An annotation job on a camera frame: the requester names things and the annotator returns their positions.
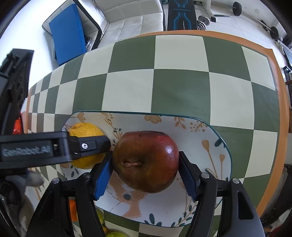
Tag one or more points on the small yellow lemon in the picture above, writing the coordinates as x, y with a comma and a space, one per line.
101, 219

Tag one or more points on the small green apple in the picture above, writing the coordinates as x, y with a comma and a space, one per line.
116, 234

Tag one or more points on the red plastic bag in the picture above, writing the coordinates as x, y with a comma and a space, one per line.
18, 126

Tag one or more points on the green white checkered tablecloth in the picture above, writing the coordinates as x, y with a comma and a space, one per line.
224, 94

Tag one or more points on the dark red apple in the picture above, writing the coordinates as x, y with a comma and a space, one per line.
146, 161

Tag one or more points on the orange mandarin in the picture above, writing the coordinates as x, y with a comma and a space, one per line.
73, 210

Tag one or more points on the black blue weight bench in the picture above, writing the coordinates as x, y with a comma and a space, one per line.
181, 15

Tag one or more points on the blue cushion folding chair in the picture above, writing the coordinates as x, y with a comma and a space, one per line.
73, 31

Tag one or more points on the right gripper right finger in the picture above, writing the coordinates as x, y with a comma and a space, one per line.
238, 215

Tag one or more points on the dumbbell on floor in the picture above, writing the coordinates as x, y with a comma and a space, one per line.
203, 21

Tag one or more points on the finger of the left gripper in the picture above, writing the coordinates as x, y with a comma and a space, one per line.
42, 149

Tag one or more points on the large yellow orange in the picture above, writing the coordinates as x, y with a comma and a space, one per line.
86, 130

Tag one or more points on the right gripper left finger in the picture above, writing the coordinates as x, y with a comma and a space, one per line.
52, 216

